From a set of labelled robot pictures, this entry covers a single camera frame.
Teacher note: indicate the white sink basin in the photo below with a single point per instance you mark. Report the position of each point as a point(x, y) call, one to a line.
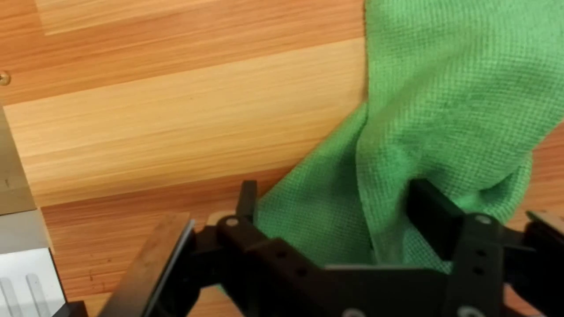
point(24, 275)

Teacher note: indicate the green towel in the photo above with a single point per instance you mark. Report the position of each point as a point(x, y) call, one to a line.
point(459, 88)

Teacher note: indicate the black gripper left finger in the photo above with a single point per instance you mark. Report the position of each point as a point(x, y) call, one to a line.
point(265, 275)

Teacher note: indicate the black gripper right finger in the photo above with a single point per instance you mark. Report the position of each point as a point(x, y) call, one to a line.
point(477, 264)

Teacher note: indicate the wooden kitchen counter cabinet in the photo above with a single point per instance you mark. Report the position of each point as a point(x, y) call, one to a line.
point(177, 117)

